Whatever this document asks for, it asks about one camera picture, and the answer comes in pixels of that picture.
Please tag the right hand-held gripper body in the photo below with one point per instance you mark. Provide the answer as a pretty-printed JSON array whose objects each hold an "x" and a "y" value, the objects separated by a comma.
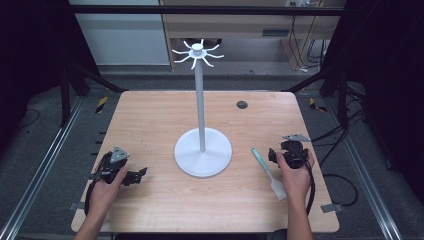
[{"x": 293, "y": 154}]

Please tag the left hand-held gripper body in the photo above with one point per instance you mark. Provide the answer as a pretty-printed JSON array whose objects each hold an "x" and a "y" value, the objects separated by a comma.
[{"x": 113, "y": 159}]

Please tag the white hook rack stand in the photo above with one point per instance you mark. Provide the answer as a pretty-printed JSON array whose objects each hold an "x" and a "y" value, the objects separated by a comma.
[{"x": 200, "y": 100}]

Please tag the person's right hand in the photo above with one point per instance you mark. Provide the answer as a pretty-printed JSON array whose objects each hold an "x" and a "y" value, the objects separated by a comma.
[{"x": 296, "y": 183}]

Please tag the person's left hand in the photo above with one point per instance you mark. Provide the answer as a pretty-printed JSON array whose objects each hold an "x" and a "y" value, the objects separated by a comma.
[{"x": 104, "y": 195}]

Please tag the yellow black hazard tape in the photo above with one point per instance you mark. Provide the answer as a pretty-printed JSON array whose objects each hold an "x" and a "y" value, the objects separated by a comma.
[
  {"x": 315, "y": 105},
  {"x": 101, "y": 104}
]

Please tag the dark round table grommet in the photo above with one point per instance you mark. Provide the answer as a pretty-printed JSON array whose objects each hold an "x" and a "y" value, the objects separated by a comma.
[{"x": 242, "y": 104}]

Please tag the white cabinet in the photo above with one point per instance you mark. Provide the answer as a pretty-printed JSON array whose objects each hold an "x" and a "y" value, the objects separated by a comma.
[{"x": 123, "y": 40}]

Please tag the dark curtain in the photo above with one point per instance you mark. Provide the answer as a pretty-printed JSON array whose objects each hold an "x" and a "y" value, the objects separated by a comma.
[
  {"x": 30, "y": 60},
  {"x": 390, "y": 83}
]

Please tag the grey metal table bracket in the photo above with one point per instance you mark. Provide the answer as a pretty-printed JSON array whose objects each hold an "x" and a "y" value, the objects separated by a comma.
[
  {"x": 76, "y": 205},
  {"x": 332, "y": 208}
]

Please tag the black metal frame stand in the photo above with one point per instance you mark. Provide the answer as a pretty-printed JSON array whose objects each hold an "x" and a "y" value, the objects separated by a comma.
[
  {"x": 342, "y": 100},
  {"x": 65, "y": 100}
]

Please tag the aluminium floor rail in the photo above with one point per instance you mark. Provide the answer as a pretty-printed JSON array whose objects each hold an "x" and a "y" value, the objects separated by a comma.
[
  {"x": 39, "y": 175},
  {"x": 366, "y": 186}
]

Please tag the black horizontal frame bar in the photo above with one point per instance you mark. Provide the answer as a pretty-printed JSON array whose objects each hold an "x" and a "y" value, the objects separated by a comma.
[{"x": 200, "y": 10}]

